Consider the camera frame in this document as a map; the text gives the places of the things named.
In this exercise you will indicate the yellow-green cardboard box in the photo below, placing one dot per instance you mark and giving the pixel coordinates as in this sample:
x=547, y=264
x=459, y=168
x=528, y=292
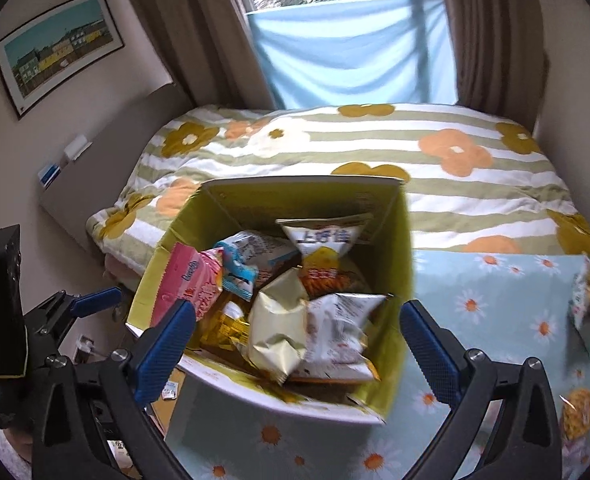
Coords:
x=400, y=310

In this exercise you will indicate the pale blue daisy cloth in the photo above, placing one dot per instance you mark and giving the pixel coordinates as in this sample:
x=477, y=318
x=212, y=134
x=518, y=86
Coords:
x=500, y=310

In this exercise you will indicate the clear waffle packet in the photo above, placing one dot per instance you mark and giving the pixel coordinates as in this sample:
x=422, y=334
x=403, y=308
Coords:
x=580, y=412

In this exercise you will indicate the striped floral duvet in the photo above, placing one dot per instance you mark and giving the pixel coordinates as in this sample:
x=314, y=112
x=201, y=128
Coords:
x=375, y=160

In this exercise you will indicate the orange snack packet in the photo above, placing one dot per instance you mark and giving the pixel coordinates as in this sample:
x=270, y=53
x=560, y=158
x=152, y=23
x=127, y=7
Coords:
x=330, y=277

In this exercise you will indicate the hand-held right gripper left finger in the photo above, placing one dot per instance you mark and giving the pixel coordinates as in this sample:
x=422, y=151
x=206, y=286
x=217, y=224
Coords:
x=162, y=350

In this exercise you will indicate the gold yellow snack packet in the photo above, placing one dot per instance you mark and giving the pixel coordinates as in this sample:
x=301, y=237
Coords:
x=225, y=327

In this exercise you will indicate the small blue white box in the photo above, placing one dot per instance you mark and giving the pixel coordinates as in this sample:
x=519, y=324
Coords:
x=50, y=176

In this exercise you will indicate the brown printed snack packet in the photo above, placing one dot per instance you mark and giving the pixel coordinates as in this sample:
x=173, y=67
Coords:
x=587, y=295

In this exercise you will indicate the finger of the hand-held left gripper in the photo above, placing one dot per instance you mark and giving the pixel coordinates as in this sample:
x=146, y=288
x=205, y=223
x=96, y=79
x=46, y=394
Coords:
x=95, y=301

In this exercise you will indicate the blue white snack packet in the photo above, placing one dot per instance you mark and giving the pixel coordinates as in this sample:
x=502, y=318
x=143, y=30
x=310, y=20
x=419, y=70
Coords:
x=237, y=275

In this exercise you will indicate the cream snack packet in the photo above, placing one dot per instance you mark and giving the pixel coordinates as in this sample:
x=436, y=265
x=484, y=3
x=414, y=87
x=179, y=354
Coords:
x=277, y=330

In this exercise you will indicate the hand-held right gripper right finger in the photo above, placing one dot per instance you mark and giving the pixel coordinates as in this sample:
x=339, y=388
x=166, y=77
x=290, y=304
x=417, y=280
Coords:
x=430, y=355

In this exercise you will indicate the white triangular snack packet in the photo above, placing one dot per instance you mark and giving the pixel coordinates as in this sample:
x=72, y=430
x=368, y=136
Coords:
x=325, y=237

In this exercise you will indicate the small white sachet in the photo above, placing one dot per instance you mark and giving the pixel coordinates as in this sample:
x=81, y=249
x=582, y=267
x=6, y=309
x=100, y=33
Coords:
x=170, y=390

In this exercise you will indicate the white wall plug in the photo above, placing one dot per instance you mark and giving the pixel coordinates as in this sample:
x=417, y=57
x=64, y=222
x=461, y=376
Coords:
x=87, y=347

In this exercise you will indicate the white red snack packet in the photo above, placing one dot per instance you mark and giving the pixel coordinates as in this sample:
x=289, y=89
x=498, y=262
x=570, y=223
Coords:
x=340, y=335

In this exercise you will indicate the framed townscape picture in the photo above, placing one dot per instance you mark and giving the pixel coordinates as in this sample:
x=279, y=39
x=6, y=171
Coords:
x=55, y=55

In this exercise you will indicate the grey white snack packet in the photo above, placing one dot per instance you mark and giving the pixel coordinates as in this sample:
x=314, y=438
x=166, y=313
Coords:
x=265, y=252

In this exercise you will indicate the pink red snack packet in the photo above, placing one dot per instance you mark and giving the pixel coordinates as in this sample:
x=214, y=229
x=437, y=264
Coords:
x=190, y=280

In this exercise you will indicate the grey bed headboard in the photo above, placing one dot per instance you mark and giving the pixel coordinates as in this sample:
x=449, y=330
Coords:
x=115, y=160

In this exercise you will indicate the light blue window cloth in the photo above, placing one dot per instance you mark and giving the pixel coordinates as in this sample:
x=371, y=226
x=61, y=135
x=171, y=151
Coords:
x=355, y=55

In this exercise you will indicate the small white holder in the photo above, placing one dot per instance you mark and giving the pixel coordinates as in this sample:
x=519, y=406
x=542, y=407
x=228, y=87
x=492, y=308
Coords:
x=77, y=147

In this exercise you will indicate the brown curtain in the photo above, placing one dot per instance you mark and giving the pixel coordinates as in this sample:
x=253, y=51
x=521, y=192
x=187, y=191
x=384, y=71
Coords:
x=210, y=35
x=490, y=50

